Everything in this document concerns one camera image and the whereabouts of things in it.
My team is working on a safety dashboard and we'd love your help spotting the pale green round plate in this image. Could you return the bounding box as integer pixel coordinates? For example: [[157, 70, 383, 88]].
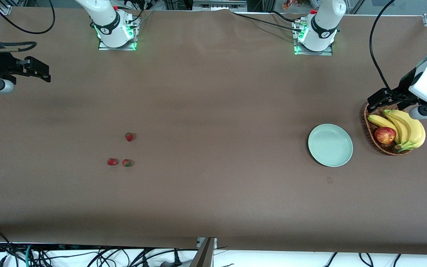
[[308, 123, 354, 168]]

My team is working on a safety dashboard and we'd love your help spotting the grey frame beam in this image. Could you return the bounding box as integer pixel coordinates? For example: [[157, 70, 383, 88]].
[[191, 238, 215, 267]]

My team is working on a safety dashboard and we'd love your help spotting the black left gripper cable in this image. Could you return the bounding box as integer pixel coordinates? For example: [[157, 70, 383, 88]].
[[370, 0, 397, 91]]

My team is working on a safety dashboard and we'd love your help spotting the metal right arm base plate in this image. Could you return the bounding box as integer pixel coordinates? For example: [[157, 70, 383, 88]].
[[98, 15, 140, 51]]

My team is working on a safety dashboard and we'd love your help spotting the brown wicker basket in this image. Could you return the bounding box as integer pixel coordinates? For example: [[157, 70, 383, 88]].
[[364, 102, 418, 156]]

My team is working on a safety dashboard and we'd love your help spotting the colourful toy pile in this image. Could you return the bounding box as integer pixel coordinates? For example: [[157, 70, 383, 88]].
[[282, 0, 323, 10]]

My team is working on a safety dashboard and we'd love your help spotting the red apple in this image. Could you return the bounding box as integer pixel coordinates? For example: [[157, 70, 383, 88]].
[[374, 126, 397, 145]]

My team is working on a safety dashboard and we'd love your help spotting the short black base cable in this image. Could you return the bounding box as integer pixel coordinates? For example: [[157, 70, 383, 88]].
[[271, 10, 299, 23]]

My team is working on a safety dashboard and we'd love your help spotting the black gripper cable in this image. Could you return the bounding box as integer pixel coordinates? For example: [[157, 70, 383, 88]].
[[370, 0, 397, 91], [0, 0, 56, 52]]

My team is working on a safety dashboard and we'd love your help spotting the silver power strip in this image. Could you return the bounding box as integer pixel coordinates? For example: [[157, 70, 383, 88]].
[[192, 0, 248, 11]]

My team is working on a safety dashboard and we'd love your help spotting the long black base cable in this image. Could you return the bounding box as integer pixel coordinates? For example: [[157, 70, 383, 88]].
[[230, 11, 305, 34]]

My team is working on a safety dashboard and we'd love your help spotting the brown table cover mat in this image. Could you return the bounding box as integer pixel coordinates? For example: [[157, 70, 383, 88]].
[[0, 7, 427, 256]]

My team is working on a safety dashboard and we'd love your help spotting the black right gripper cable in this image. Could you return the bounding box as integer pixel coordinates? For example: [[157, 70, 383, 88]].
[[0, 0, 56, 52]]

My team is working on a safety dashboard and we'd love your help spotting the yellow banana bunch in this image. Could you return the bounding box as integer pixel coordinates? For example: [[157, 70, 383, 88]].
[[368, 109, 426, 153]]

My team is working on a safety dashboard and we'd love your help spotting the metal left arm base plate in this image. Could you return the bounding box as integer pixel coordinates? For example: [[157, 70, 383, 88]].
[[293, 20, 334, 56]]

